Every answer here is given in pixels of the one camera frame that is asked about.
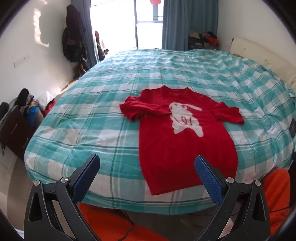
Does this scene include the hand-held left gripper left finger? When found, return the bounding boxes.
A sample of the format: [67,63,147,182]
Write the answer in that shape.
[23,153,102,241]

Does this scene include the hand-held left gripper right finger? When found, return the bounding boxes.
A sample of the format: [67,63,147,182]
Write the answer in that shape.
[194,155,271,241]

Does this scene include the red sweater with white rabbit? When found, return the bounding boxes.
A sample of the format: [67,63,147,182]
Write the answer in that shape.
[119,85,245,196]

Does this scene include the heap of clothes on cabinet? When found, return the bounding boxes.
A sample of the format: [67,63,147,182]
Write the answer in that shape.
[9,88,45,129]

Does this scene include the pile of dark clothes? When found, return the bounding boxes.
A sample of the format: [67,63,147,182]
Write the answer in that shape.
[188,30,220,50]

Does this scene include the teal checked bed blanket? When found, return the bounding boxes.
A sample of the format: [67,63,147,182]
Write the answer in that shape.
[24,48,296,215]

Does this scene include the red bag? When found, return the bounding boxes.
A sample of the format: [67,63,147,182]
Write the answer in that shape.
[44,99,56,116]

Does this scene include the brown cabinet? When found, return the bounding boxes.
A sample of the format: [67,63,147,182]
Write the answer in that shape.
[0,108,35,163]

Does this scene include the white plastic bag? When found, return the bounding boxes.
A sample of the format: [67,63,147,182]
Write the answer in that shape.
[36,91,55,108]

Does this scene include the brown boots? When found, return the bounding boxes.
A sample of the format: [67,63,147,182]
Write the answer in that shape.
[73,62,88,79]

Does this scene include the dark bags by door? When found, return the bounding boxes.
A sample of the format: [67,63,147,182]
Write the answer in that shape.
[94,30,109,62]

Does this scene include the blue curtain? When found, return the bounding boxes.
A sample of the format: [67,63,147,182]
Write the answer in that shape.
[70,0,97,67]
[162,0,219,50]

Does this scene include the dark hanging coats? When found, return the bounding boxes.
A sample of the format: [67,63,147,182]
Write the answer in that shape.
[62,5,88,63]

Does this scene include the glass balcony door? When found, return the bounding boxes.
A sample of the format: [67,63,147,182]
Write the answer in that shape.
[90,0,164,50]

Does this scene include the black cable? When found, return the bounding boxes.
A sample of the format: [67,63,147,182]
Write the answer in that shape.
[120,209,135,240]

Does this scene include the white wall socket strip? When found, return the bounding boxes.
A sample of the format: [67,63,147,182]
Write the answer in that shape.
[13,54,31,67]

